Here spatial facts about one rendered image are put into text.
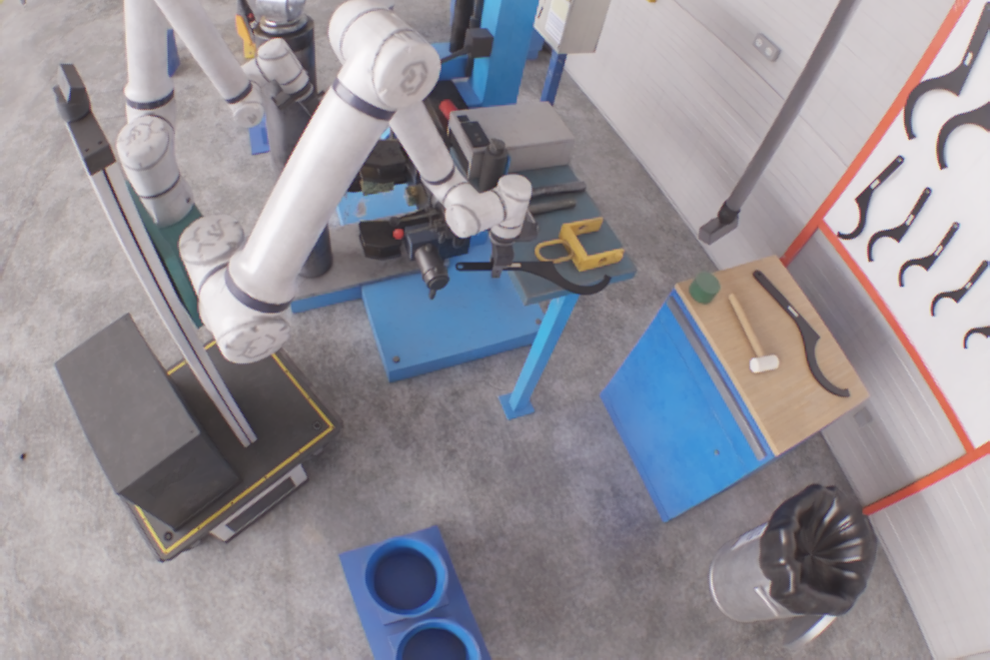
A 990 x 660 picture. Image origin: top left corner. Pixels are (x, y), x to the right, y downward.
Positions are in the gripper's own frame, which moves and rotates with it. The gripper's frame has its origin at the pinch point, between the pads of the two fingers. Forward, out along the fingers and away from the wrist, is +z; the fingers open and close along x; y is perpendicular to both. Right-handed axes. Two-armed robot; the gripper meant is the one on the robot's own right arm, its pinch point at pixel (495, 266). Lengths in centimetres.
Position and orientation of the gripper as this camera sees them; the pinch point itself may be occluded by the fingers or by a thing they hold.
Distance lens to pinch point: 164.6
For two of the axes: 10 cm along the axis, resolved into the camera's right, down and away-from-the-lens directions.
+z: -1.5, 5.8, 8.0
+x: 1.3, 8.1, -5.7
